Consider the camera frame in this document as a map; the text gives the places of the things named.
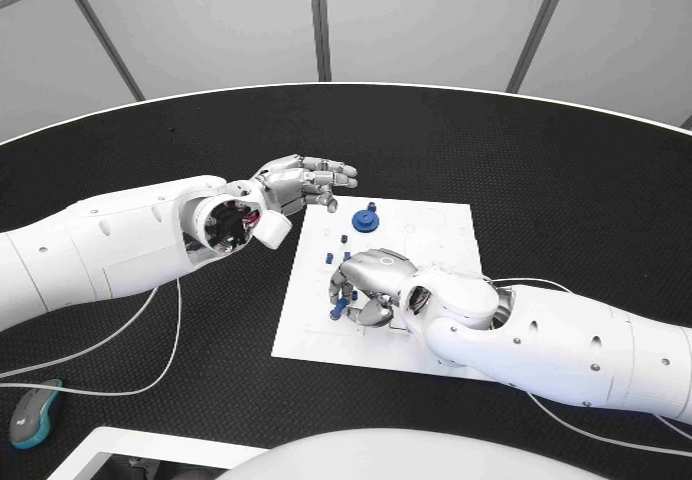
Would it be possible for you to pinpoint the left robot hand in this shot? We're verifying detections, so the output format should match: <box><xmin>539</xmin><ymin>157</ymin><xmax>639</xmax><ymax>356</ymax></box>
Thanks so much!
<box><xmin>251</xmin><ymin>153</ymin><xmax>359</xmax><ymax>218</ymax></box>

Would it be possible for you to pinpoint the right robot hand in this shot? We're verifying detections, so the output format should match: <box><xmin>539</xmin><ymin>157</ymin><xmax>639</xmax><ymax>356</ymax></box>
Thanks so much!
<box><xmin>327</xmin><ymin>247</ymin><xmax>421</xmax><ymax>328</ymax></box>

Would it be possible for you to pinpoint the long blue peg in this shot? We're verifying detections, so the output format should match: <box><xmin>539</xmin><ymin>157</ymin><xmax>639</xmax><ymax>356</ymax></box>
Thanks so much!
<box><xmin>327</xmin><ymin>290</ymin><xmax>359</xmax><ymax>322</ymax></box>

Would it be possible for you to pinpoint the white task board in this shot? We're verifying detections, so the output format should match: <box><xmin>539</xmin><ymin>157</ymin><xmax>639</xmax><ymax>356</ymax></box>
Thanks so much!
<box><xmin>270</xmin><ymin>195</ymin><xmax>492</xmax><ymax>382</ymax></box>

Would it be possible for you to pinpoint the blue gear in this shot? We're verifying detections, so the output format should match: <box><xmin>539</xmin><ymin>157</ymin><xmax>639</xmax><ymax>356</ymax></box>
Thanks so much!
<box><xmin>350</xmin><ymin>209</ymin><xmax>382</xmax><ymax>234</ymax></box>

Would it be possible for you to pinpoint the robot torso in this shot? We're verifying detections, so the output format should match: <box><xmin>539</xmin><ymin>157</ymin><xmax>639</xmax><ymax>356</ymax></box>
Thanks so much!
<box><xmin>215</xmin><ymin>427</ymin><xmax>613</xmax><ymax>480</ymax></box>

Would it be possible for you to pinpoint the white framed tablet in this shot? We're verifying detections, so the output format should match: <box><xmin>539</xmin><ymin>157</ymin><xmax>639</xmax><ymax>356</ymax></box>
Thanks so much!
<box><xmin>45</xmin><ymin>426</ymin><xmax>271</xmax><ymax>480</ymax></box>

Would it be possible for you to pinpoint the grey and teal computer mouse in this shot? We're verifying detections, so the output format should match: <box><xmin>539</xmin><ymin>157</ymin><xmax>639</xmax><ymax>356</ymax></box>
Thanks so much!
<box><xmin>9</xmin><ymin>378</ymin><xmax>65</xmax><ymax>450</ymax></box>

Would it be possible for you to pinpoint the white cable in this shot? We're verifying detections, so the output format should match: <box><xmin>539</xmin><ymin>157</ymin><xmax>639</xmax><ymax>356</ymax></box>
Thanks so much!
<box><xmin>652</xmin><ymin>414</ymin><xmax>692</xmax><ymax>441</ymax></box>
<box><xmin>0</xmin><ymin>277</ymin><xmax>185</xmax><ymax>397</ymax></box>
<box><xmin>480</xmin><ymin>276</ymin><xmax>575</xmax><ymax>296</ymax></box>
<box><xmin>0</xmin><ymin>286</ymin><xmax>162</xmax><ymax>379</ymax></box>
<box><xmin>525</xmin><ymin>390</ymin><xmax>692</xmax><ymax>459</ymax></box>

